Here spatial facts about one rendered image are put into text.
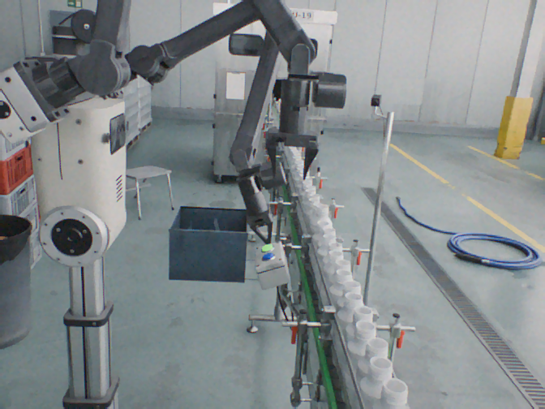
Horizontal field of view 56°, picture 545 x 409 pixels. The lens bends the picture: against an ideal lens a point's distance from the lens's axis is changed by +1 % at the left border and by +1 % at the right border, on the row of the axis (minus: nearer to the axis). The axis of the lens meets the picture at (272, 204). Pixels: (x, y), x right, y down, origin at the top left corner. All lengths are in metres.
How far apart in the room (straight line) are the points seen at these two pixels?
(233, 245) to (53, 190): 0.93
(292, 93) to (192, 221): 1.40
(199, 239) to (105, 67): 1.13
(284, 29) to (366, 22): 10.92
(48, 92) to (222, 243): 1.14
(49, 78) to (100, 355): 0.77
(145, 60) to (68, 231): 0.50
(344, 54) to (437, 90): 2.31
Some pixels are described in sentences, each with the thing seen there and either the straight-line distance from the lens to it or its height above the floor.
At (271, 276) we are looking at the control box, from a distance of 1.35.
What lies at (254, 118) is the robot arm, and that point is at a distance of 1.36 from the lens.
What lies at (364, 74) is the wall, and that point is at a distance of 11.91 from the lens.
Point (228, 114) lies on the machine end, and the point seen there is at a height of 0.87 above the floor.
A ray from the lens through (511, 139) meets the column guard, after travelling 10.23.
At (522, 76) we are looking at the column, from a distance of 10.19.
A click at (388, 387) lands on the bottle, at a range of 0.87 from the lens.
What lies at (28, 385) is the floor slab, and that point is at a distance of 2.89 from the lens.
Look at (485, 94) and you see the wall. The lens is 12.83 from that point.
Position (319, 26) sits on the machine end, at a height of 1.93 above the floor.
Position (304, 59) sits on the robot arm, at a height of 1.63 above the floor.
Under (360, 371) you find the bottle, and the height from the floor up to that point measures 1.11.
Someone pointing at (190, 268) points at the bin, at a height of 0.79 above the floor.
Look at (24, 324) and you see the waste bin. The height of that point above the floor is 0.09.
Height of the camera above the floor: 1.65
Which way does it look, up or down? 17 degrees down
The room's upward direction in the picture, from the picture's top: 4 degrees clockwise
